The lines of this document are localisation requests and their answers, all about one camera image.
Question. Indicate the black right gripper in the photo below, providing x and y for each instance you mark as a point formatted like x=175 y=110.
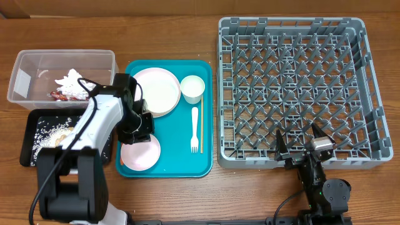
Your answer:
x=293 y=157

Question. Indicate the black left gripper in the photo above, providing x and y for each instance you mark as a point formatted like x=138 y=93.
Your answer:
x=144 y=135

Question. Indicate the small pink plate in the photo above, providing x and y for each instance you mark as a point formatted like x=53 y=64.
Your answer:
x=141 y=156

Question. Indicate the white napkin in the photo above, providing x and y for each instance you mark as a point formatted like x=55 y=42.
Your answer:
x=69 y=86

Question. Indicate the red snack wrapper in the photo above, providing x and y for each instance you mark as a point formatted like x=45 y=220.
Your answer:
x=59 y=96

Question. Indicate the rice and peanuts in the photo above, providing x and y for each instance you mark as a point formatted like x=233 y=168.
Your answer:
x=50 y=131

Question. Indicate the white bowl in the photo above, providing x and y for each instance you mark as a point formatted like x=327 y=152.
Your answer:
x=160 y=93

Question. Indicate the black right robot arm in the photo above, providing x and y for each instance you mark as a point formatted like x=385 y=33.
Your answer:
x=327 y=198

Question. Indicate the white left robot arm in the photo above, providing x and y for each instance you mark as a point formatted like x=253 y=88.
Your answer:
x=71 y=183

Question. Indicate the grey dishwasher rack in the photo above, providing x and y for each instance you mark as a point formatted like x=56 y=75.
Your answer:
x=284 y=74

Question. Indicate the teal plastic tray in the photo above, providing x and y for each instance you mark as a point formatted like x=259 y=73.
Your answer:
x=174 y=130

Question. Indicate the large white plate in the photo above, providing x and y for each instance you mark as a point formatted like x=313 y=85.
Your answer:
x=159 y=72

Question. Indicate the white plastic fork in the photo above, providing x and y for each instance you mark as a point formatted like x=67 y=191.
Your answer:
x=194 y=138

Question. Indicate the white cup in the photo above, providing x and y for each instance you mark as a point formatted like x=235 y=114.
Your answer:
x=192 y=88

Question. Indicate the wooden chopstick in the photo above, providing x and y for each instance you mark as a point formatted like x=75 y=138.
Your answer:
x=202 y=124

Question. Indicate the black plastic tray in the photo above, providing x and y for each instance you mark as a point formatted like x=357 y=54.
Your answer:
x=32 y=121

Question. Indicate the clear plastic bin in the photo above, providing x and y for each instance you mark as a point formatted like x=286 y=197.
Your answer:
x=35 y=71

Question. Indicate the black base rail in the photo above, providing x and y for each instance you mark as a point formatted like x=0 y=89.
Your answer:
x=218 y=222

